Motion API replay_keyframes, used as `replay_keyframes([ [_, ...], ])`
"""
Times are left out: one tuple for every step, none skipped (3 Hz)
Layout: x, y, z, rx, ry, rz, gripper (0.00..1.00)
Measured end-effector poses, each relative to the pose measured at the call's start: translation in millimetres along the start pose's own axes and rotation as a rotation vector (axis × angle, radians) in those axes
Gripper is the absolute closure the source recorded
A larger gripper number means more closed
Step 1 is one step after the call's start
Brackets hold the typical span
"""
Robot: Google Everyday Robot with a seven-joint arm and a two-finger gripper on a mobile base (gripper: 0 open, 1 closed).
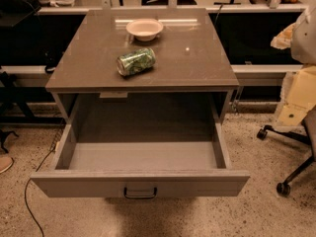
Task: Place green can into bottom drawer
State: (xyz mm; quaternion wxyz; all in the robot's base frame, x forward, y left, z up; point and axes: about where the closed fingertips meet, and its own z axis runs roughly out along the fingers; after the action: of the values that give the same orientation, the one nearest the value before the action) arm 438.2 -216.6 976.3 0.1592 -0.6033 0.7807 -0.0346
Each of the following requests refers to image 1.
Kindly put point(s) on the grey drawer cabinet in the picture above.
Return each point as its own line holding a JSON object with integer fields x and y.
{"x": 189, "y": 56}

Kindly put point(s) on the open grey bottom drawer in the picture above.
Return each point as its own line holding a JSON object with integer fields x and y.
{"x": 172, "y": 142}

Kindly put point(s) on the black drawer handle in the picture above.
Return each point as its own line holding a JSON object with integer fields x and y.
{"x": 137, "y": 194}

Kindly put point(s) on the green soda can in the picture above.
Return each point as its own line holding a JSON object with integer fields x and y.
{"x": 136, "y": 61}

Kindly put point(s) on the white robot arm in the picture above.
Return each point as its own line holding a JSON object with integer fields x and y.
{"x": 303, "y": 43}

